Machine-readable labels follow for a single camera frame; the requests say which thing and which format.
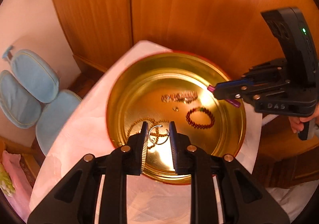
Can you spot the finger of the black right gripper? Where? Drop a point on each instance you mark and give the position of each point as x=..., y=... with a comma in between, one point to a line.
x=230, y=89

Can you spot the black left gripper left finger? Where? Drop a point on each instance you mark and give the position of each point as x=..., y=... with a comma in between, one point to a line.
x=95, y=182

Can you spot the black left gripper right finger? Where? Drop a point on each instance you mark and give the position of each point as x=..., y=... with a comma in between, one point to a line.
x=243, y=200

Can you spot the purple hair clip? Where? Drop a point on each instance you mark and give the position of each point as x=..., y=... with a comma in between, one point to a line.
x=234, y=103

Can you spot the rose gold wrist watch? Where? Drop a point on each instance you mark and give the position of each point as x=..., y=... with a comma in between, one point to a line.
x=186, y=97

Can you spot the person's right hand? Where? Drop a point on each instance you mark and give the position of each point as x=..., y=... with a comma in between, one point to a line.
x=297, y=123

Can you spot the light blue jacket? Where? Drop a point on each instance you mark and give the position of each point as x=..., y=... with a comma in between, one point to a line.
x=293, y=200

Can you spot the pink bed sheet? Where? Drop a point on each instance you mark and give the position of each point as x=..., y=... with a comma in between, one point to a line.
x=23, y=190

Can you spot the round red gold tin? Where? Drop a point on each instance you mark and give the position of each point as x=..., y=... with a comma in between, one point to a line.
x=215, y=126

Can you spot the green plush toy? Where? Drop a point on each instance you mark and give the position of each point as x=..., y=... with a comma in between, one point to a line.
x=6, y=184

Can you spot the white printed table cloth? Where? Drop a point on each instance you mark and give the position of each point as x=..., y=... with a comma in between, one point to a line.
x=86, y=132

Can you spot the wooden wardrobe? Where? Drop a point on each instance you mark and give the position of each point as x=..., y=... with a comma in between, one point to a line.
x=229, y=33

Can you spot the light blue chair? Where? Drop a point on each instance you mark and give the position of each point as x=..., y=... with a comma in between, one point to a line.
x=31, y=97

